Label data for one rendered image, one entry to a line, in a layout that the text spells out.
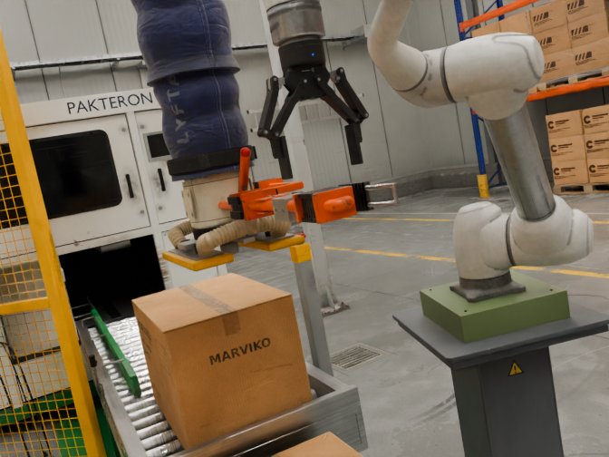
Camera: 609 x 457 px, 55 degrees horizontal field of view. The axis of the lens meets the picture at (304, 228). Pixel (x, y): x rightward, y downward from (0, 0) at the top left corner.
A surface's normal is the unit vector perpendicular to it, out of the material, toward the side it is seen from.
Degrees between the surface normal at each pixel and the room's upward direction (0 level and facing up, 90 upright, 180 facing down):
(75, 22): 90
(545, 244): 124
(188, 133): 80
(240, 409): 90
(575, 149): 91
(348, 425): 90
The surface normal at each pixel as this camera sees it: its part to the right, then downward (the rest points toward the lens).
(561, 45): -0.85, 0.22
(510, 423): 0.15, 0.10
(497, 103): -0.22, 0.82
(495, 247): -0.48, 0.18
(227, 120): 0.62, -0.28
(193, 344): 0.42, 0.04
